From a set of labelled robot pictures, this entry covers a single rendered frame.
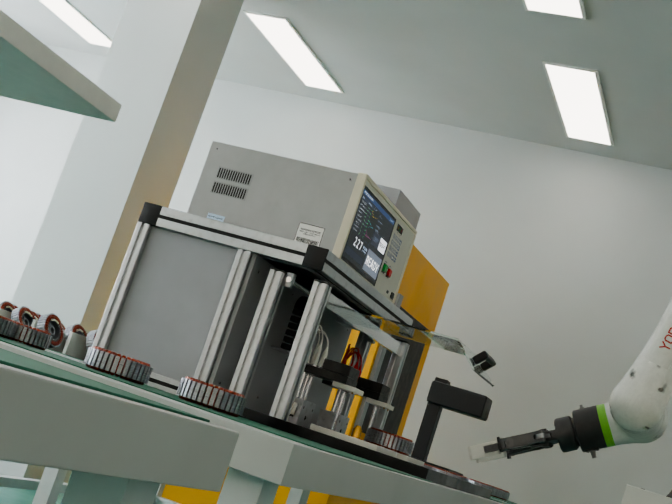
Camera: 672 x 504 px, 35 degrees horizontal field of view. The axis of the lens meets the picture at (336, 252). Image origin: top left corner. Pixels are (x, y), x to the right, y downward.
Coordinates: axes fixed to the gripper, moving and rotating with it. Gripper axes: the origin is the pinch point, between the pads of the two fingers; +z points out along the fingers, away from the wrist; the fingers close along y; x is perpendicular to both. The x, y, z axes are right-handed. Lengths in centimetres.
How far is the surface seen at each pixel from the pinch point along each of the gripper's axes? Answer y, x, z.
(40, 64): -108, 59, 38
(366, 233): -22, 49, 12
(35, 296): 272, 179, 281
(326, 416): -3.9, 15.4, 33.8
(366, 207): -27, 53, 9
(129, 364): -85, 15, 40
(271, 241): -46, 44, 26
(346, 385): -27.3, 16.0, 21.0
